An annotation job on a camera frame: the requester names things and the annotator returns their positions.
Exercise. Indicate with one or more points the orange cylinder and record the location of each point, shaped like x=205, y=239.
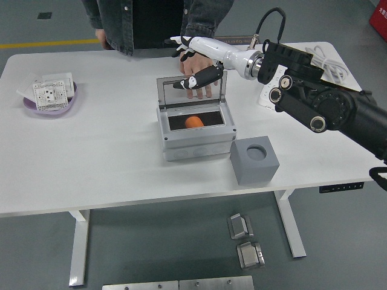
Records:
x=194, y=122

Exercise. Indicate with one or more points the white table leg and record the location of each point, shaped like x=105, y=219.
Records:
x=290, y=223
x=79, y=241

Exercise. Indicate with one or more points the grey electrical box clear lid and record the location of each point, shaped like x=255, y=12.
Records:
x=196, y=142

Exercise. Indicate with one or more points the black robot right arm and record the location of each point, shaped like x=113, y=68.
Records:
x=332, y=105

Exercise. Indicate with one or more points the small metal block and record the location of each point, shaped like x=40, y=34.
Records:
x=240, y=227
x=250, y=256

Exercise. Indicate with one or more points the person's right hand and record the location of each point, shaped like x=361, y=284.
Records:
x=101, y=37

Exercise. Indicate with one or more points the grey metal plate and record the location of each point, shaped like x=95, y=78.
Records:
x=139, y=285

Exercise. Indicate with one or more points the purple shallow bowl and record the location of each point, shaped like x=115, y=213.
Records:
x=60, y=110

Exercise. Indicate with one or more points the person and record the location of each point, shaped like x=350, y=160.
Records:
x=145, y=21

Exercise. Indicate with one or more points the white power strip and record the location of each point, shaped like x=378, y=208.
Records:
x=264, y=98

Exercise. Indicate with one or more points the red box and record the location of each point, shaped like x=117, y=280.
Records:
x=379, y=21

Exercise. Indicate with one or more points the person's left hand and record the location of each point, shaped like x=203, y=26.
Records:
x=195, y=65

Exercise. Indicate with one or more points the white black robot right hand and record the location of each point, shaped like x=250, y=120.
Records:
x=217, y=49

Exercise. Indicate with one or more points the white wall socket panel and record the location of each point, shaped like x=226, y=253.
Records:
x=50, y=94

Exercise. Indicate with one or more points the grey cube with round hole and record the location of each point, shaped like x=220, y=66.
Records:
x=254, y=173

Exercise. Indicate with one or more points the white wall switch panel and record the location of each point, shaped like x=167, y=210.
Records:
x=62, y=77

